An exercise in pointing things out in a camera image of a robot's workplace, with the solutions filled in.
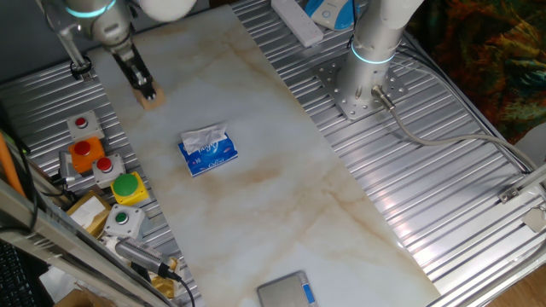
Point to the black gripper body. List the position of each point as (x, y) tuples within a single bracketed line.
[(130, 61)]

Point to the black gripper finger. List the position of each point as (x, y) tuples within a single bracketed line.
[(151, 87), (144, 87)]

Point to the light wooden block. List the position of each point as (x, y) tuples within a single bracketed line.
[(152, 102)]

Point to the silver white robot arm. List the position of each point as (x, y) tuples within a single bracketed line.
[(371, 51)]

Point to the grey box red button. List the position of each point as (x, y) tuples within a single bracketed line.
[(107, 170), (84, 125)]

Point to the blue tissue pack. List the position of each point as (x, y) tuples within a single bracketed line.
[(209, 153)]

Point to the orange box red button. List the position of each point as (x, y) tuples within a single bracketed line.
[(85, 155)]

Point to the yellow box green button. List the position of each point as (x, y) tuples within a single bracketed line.
[(129, 189)]

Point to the silver metal box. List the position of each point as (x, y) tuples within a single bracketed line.
[(66, 166)]

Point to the grey box green button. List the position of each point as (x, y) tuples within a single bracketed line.
[(123, 221)]

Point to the orange pole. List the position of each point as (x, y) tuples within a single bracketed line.
[(8, 166)]

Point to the white power strip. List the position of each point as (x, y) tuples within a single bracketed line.
[(298, 21)]

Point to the grey ribbed handheld device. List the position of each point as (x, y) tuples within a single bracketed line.
[(138, 253)]

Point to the blue and white device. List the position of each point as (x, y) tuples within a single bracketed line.
[(330, 13)]

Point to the gold foil package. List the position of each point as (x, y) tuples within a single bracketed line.
[(164, 287)]

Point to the brown cardboard box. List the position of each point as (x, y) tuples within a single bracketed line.
[(81, 298)]

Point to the black keyboard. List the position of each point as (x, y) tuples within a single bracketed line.
[(15, 277)]

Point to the colourful patterned cloth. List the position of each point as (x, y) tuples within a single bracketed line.
[(482, 59)]

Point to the aluminium profile post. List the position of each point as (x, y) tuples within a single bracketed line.
[(70, 49)]

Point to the aluminium frame bar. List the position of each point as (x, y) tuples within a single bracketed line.
[(64, 247)]

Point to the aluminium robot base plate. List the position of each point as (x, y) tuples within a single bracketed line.
[(354, 106)]

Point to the small metal bracket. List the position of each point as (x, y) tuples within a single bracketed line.
[(508, 195)]

